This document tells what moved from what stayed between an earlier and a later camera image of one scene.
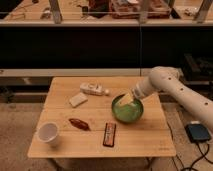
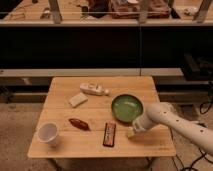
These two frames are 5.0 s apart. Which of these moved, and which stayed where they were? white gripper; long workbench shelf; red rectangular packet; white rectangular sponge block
Moved: white gripper
Stayed: red rectangular packet; long workbench shelf; white rectangular sponge block
